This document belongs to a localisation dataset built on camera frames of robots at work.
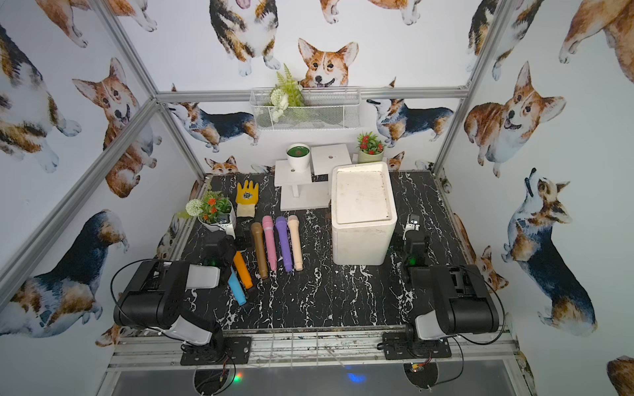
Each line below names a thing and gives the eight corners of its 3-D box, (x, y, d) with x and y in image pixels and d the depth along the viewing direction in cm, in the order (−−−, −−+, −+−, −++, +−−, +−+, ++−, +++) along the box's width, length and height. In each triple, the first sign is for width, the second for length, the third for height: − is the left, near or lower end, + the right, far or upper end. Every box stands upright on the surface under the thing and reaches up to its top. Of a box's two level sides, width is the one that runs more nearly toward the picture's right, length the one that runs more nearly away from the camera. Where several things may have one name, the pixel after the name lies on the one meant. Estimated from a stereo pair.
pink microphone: (267, 271, 92) (265, 268, 89) (264, 220, 106) (262, 216, 104) (278, 269, 92) (276, 265, 90) (273, 219, 107) (272, 214, 104)
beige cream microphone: (292, 272, 92) (291, 268, 89) (288, 220, 107) (287, 215, 104) (304, 270, 92) (303, 266, 90) (299, 218, 107) (298, 214, 104)
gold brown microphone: (259, 280, 90) (256, 277, 87) (253, 228, 104) (251, 223, 101) (269, 277, 91) (267, 273, 88) (262, 225, 105) (260, 221, 102)
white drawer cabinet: (332, 265, 93) (331, 227, 72) (332, 207, 111) (331, 162, 90) (386, 265, 93) (401, 226, 72) (377, 206, 111) (387, 162, 90)
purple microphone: (283, 273, 91) (281, 269, 89) (276, 221, 105) (275, 217, 103) (293, 270, 91) (292, 267, 89) (285, 219, 106) (284, 215, 104)
